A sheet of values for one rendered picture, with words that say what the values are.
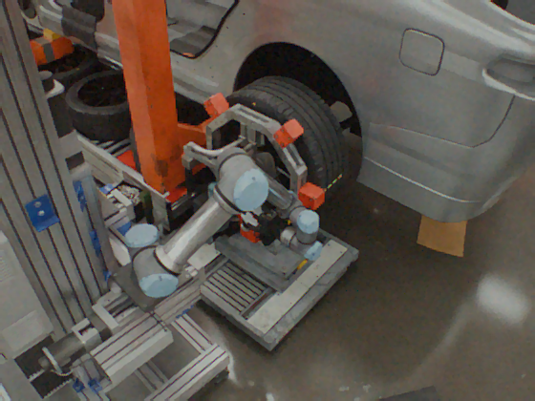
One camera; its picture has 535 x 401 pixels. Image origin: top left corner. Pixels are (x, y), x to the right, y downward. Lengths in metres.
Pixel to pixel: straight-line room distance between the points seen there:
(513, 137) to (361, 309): 1.31
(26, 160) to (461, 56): 1.45
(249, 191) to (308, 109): 0.73
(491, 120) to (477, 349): 1.36
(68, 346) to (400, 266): 1.97
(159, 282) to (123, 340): 0.33
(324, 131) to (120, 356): 1.19
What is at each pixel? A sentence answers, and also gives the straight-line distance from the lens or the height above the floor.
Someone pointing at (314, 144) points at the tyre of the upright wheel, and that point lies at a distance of 1.99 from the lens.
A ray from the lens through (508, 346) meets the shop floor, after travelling 2.88.
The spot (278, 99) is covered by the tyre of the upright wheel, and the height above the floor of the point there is 1.17.
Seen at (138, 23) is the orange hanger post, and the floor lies 1.46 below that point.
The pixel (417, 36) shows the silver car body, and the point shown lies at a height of 1.52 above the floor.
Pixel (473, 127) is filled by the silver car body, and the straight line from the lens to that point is 1.91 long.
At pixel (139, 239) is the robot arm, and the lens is 1.62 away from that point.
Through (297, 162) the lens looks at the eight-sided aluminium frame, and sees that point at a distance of 2.00.
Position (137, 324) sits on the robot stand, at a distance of 1.80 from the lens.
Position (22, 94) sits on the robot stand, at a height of 1.60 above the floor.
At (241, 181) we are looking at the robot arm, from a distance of 1.40.
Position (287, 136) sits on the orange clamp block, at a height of 1.12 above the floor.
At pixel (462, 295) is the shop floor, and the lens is 2.98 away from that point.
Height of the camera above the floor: 2.20
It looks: 42 degrees down
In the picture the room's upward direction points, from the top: 2 degrees clockwise
